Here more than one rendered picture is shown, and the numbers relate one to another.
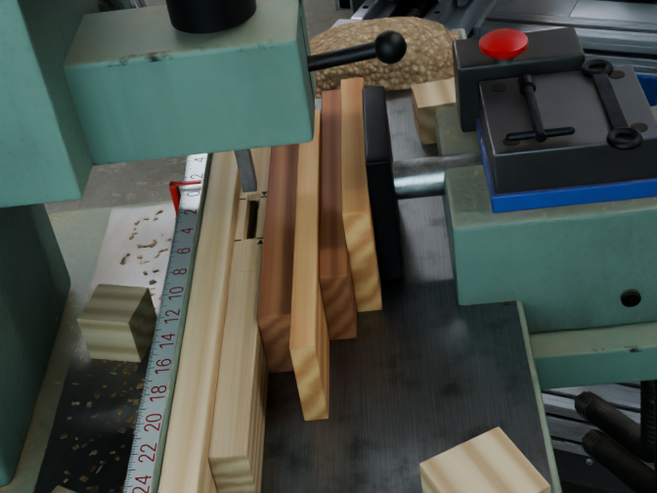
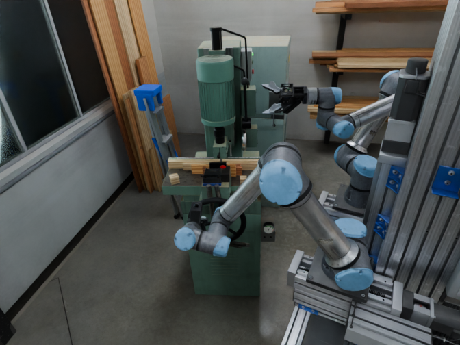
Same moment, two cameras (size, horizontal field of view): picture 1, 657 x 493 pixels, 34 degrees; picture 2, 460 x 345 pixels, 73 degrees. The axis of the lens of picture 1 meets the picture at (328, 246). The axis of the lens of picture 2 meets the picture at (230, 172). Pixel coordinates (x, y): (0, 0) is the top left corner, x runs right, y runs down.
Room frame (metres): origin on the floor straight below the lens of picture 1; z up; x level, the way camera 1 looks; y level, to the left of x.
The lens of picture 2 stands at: (0.62, -1.45, 1.81)
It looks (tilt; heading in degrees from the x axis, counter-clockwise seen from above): 32 degrees down; 89
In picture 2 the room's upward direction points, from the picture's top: 3 degrees counter-clockwise
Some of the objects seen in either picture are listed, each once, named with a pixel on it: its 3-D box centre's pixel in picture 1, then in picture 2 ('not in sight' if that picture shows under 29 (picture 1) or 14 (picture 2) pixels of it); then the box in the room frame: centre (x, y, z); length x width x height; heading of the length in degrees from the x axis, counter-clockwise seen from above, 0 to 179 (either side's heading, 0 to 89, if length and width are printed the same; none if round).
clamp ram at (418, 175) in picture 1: (428, 176); (218, 172); (0.57, -0.07, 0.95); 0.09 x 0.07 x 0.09; 174
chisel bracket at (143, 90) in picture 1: (197, 86); (221, 148); (0.60, 0.06, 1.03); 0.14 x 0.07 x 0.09; 84
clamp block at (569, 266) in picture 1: (549, 208); (216, 186); (0.57, -0.15, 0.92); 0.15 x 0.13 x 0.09; 174
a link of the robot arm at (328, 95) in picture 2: not in sight; (328, 96); (1.10, -0.10, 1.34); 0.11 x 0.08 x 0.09; 174
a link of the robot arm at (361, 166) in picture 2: not in sight; (363, 171); (1.30, -0.19, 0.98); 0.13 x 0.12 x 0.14; 102
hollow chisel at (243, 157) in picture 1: (243, 156); not in sight; (0.59, 0.04, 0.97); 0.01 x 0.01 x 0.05; 84
